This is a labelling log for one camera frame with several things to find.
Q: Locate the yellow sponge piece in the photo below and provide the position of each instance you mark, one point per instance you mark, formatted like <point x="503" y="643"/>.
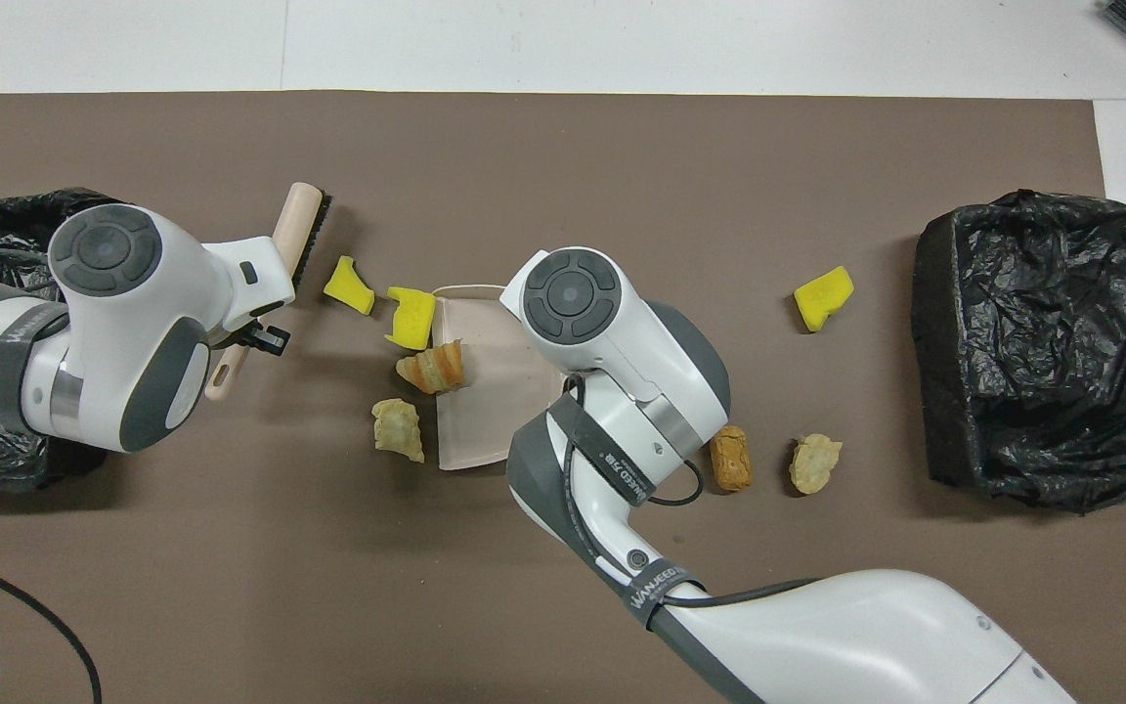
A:
<point x="823" y="296"/>
<point x="346" y="286"/>
<point x="413" y="318"/>

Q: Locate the beige hand brush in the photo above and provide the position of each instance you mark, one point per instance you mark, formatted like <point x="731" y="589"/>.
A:
<point x="297" y="220"/>

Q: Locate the pale pastry chunk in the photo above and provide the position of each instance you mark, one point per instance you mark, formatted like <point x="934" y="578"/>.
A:
<point x="814" y="463"/>
<point x="397" y="427"/>

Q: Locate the striped orange croissant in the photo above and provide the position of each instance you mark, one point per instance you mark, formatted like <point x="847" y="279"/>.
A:
<point x="434" y="370"/>

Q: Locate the beige plastic dustpan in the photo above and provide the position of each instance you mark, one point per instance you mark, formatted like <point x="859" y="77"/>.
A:
<point x="480" y="391"/>

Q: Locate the brown bread roll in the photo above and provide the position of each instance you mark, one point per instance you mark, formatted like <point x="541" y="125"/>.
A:
<point x="731" y="458"/>

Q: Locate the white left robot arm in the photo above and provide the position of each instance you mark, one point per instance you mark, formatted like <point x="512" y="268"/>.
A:
<point x="123" y="313"/>

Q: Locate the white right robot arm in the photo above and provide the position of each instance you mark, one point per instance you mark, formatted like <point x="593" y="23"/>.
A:
<point x="612" y="323"/>

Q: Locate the brown table mat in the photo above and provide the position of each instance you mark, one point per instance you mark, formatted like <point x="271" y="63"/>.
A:
<point x="622" y="156"/>

